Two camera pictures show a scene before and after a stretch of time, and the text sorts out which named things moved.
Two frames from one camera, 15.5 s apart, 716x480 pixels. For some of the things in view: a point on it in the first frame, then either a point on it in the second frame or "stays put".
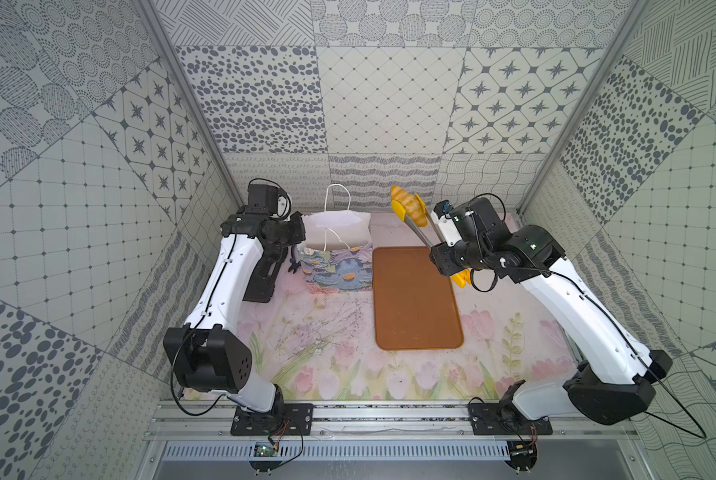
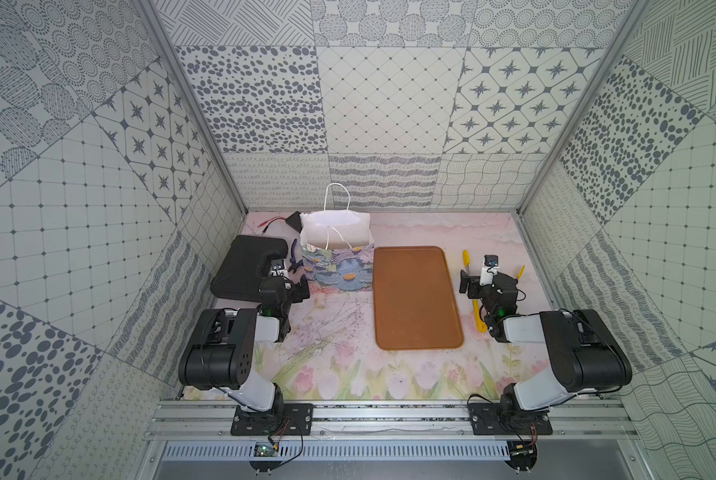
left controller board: x=264 y=450 stays put
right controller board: x=523 y=454 stays put
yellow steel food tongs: x=398 y=210 to x=480 y=325
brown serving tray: x=415 y=307 stays put
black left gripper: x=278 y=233 to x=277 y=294
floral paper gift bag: x=337 y=251 stays put
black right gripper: x=442 y=259 to x=474 y=285
